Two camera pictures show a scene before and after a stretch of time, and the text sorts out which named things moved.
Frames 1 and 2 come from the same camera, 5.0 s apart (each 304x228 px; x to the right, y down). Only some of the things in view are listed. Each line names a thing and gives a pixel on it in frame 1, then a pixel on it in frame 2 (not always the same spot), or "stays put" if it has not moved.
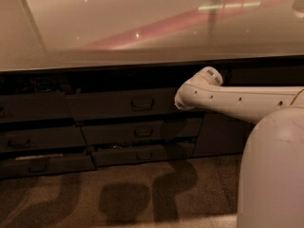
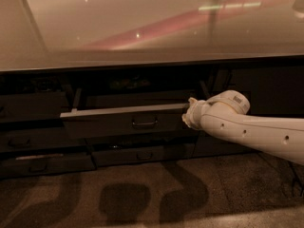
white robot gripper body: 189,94 → 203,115
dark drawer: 136,155 stays put
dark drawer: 41,139 stays put
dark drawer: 124,103 → 150,122
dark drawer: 17,167 stays put
